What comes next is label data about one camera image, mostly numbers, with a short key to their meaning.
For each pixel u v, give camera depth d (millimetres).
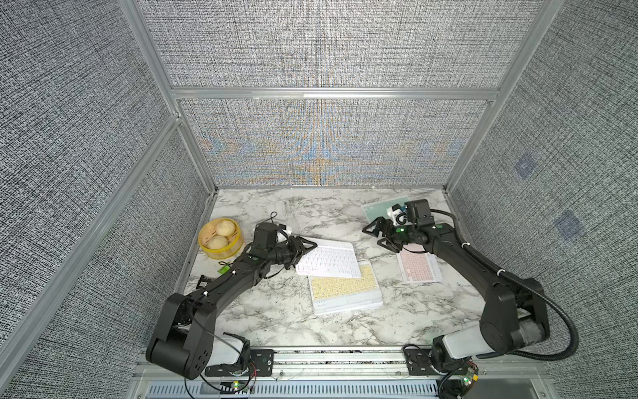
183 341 416
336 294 855
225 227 972
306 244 794
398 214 788
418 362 732
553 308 403
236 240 955
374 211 1124
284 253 732
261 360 734
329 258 849
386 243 771
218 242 941
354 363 747
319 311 830
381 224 763
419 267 926
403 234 729
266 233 662
